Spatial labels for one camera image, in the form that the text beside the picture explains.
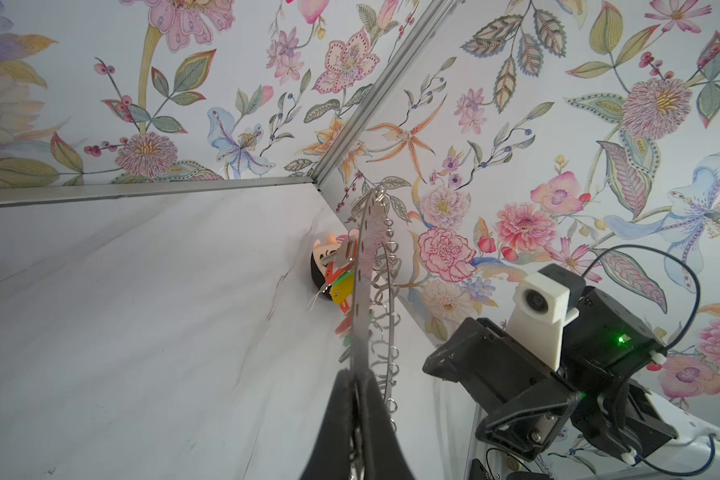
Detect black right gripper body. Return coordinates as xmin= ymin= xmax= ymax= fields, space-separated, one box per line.
xmin=423 ymin=265 xmax=677 ymax=461

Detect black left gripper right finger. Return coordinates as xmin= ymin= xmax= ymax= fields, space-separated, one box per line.
xmin=356 ymin=370 xmax=414 ymax=480

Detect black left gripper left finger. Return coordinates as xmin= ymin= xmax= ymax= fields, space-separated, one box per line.
xmin=300 ymin=370 xmax=354 ymax=480

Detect large metal keyring with keys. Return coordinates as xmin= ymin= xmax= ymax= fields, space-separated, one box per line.
xmin=305 ymin=184 xmax=404 ymax=480

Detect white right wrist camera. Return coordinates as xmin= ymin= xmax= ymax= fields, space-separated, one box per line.
xmin=505 ymin=271 xmax=580 ymax=371

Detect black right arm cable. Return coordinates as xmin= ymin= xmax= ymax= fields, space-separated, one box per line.
xmin=581 ymin=243 xmax=718 ymax=478

